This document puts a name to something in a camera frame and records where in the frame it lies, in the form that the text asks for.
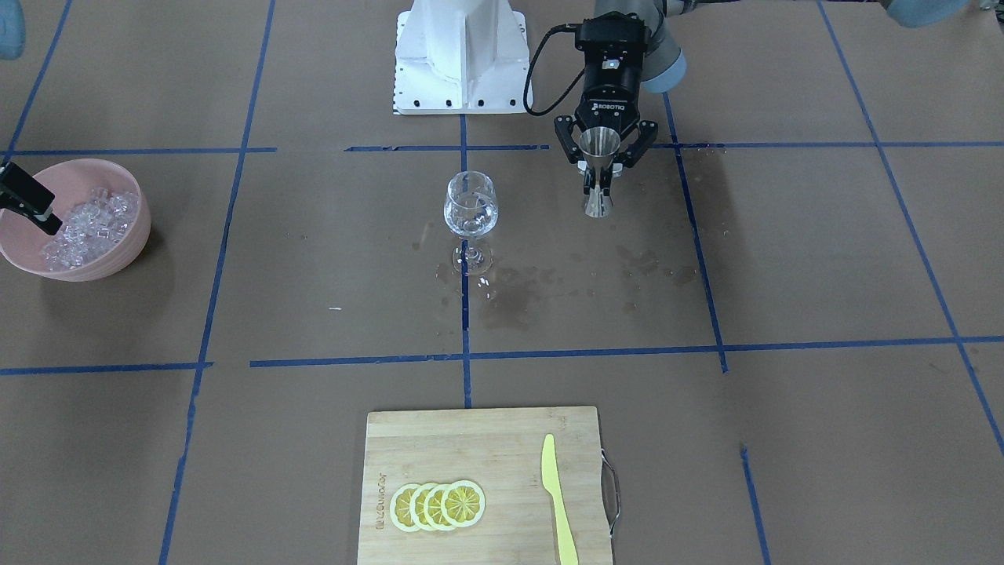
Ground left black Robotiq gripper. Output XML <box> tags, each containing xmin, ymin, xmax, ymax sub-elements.
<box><xmin>555</xmin><ymin>61</ymin><xmax>659</xmax><ymax>169</ymax></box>

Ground clear wine glass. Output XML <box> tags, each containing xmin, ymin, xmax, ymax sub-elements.
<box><xmin>442</xmin><ymin>171</ymin><xmax>498</xmax><ymax>276</ymax></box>

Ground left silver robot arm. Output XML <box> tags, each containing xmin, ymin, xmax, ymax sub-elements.
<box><xmin>548</xmin><ymin>1</ymin><xmax>700</xmax><ymax>198</ymax></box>

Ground lemon slices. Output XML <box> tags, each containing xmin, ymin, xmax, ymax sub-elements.
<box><xmin>388</xmin><ymin>479</ymin><xmax>487</xmax><ymax>533</ymax></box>

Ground steel cocktail jigger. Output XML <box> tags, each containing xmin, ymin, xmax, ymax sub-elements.
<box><xmin>580</xmin><ymin>126</ymin><xmax>621</xmax><ymax>218</ymax></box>

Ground wooden cutting board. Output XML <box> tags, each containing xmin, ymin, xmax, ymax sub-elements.
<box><xmin>356</xmin><ymin>406</ymin><xmax>613</xmax><ymax>564</ymax></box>

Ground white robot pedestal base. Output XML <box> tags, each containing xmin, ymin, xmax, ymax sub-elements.
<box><xmin>392</xmin><ymin>1</ymin><xmax>532</xmax><ymax>115</ymax></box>

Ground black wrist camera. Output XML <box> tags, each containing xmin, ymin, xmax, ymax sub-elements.
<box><xmin>574</xmin><ymin>12</ymin><xmax>649</xmax><ymax>53</ymax></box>

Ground pink bowl of ice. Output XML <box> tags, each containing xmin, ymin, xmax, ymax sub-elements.
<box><xmin>1</xmin><ymin>159</ymin><xmax>151</xmax><ymax>282</ymax></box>

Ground yellow plastic knife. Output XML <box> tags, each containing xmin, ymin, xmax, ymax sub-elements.
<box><xmin>540</xmin><ymin>433</ymin><xmax>580</xmax><ymax>564</ymax></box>

